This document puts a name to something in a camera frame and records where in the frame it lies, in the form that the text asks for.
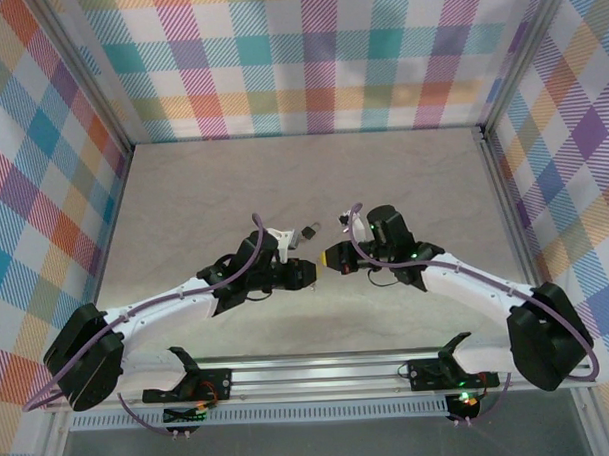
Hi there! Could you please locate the aluminium frame post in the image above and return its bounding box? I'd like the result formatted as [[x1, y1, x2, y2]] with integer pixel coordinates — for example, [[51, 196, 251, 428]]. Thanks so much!
[[36, 0, 136, 158], [474, 0, 580, 138]]

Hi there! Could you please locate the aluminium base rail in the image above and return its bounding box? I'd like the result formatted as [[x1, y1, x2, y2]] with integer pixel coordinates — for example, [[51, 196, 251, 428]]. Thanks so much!
[[41, 345, 599, 414]]

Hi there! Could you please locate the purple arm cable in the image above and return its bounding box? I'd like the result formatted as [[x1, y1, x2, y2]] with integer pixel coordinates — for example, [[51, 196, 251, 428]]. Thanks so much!
[[16, 212, 272, 444], [347, 195, 601, 431]]

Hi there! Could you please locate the aluminium side rail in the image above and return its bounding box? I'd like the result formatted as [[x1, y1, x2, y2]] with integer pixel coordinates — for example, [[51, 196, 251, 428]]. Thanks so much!
[[83, 143, 140, 310], [472, 123, 544, 297]]

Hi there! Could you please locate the aluminium frame leg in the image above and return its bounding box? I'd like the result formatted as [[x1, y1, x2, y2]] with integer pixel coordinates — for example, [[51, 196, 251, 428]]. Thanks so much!
[[38, 409, 73, 456], [572, 386, 609, 456]]

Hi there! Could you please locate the orange wire bundle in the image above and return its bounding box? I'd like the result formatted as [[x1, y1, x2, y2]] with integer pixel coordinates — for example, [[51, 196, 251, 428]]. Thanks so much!
[[195, 378, 227, 410]]

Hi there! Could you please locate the black controller board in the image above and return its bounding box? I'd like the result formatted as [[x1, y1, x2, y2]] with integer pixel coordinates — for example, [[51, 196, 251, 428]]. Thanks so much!
[[445, 390, 481, 420], [162, 402, 208, 425]]

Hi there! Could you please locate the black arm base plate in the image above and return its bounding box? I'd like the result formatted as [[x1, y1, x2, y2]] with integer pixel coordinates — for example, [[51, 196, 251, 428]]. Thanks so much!
[[140, 368, 236, 406], [407, 354, 501, 393]]

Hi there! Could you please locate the white slotted cable duct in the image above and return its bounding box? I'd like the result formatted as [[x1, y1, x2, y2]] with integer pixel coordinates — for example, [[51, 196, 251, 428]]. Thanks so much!
[[70, 400, 451, 433]]

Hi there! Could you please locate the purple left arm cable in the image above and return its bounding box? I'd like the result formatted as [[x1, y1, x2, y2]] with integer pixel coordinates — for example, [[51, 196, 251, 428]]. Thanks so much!
[[16, 212, 272, 444]]

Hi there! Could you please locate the thin black right gripper cable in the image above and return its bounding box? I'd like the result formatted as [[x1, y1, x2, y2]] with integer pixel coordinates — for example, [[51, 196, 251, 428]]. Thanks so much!
[[368, 266, 408, 290]]

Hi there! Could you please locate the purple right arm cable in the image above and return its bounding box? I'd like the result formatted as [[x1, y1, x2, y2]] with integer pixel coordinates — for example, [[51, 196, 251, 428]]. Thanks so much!
[[347, 195, 601, 431]]

